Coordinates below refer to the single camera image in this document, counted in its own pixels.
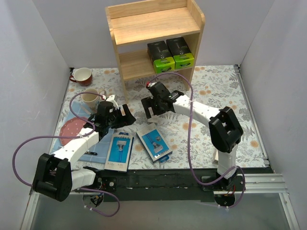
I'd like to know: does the white Harry's razor box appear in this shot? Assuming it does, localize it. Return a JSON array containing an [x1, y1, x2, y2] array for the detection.
[[147, 107, 159, 125]]

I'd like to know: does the blue Harry's razor pack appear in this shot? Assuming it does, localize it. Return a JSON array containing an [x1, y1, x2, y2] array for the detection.
[[136, 123, 172, 163], [104, 133, 134, 173]]

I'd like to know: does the green black Gillette razor box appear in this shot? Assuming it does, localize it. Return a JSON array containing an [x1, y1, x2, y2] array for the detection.
[[166, 37, 194, 69], [147, 41, 175, 73]]

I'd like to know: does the long white Harry's box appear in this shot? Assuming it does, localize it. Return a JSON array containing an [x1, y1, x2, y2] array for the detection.
[[212, 150, 218, 165]]

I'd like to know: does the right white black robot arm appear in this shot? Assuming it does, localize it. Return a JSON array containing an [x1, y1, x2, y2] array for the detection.
[[141, 81, 243, 191]]

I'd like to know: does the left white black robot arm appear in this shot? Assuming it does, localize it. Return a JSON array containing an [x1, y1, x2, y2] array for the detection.
[[32, 101, 136, 201]]

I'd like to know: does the wooden two-tier shelf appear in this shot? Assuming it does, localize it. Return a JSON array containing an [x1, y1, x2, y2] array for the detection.
[[105, 0, 205, 102]]

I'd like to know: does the cream ceramic mug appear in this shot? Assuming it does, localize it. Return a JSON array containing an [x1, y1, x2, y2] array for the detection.
[[81, 89, 106, 112]]

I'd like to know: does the pink dotted plate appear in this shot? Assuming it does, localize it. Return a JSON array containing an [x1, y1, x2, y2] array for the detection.
[[59, 117, 86, 137]]

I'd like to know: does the floral patterned tablecloth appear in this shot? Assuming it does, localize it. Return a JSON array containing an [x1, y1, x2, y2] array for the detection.
[[46, 66, 267, 171]]

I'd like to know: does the red ceramic mug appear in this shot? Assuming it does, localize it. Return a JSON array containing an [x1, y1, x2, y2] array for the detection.
[[70, 68, 93, 87]]

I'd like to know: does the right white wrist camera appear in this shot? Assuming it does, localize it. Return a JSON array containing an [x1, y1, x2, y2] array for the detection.
[[146, 82, 155, 89]]

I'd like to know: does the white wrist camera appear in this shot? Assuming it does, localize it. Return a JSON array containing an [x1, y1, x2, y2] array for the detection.
[[102, 94, 119, 109], [146, 82, 155, 89]]

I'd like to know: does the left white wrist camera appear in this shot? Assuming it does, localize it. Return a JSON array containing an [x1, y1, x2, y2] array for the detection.
[[102, 94, 119, 109]]

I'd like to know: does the knife with wooden handle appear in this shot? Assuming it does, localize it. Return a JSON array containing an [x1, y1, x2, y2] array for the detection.
[[80, 104, 92, 115]]

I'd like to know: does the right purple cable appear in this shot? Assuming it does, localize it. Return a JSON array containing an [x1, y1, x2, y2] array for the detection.
[[150, 72, 247, 208]]

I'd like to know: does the purple cable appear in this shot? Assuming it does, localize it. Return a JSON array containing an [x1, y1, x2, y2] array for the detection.
[[12, 92, 120, 218], [150, 72, 247, 208]]

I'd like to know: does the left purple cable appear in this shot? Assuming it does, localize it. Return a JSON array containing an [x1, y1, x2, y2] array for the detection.
[[12, 92, 120, 218]]

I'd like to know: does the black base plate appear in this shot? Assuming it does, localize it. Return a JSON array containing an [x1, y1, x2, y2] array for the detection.
[[90, 169, 243, 202]]

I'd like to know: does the aluminium rail frame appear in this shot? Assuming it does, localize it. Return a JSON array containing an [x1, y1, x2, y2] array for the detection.
[[22, 169, 300, 230]]

